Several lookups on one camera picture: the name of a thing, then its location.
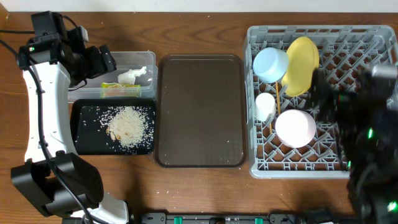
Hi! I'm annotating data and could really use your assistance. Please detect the white paper cup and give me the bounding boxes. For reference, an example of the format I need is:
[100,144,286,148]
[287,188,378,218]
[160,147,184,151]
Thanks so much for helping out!
[255,93,276,122]

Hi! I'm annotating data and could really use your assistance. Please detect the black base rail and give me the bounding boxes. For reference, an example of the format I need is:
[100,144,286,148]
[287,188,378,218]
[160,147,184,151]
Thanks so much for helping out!
[127,210,343,224]

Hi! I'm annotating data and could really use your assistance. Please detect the brown serving tray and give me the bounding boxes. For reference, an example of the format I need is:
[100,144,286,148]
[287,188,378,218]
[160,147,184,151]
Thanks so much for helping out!
[154,54,248,169]

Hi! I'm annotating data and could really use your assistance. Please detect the pile of rice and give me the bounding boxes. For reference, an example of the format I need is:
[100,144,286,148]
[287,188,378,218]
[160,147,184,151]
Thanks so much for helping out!
[98,106,155,155]

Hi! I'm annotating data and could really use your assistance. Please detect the yellow plate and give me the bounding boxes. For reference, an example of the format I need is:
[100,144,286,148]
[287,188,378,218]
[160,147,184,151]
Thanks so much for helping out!
[282,37,319,96]

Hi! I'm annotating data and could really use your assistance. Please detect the white napkin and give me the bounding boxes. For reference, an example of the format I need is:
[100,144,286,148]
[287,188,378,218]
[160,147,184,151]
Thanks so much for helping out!
[118,67,147,85]

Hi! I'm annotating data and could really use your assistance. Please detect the grey dishwasher rack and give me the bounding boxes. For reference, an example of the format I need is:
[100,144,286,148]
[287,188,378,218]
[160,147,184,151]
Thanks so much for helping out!
[243,25,397,179]

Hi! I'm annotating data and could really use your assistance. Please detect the clear plastic bin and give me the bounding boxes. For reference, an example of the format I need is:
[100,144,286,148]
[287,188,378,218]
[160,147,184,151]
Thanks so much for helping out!
[68,51,158,102]

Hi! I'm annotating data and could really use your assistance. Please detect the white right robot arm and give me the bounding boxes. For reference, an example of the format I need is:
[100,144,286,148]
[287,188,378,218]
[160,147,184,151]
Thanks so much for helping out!
[305,65,397,223]

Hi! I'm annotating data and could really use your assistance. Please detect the black tray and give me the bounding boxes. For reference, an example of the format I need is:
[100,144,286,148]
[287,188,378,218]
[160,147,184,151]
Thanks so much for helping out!
[70,98,156,155]

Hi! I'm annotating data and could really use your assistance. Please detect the yellow snack wrapper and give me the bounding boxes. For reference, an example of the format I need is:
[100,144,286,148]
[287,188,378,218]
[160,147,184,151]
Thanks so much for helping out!
[100,83,141,98]

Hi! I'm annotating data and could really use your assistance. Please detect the light blue bowl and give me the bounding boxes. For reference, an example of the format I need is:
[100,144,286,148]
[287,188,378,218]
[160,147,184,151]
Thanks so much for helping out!
[252,47,289,83]

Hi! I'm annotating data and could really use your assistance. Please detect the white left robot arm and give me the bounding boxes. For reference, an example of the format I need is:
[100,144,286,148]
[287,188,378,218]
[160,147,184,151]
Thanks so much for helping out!
[11,40,129,223]

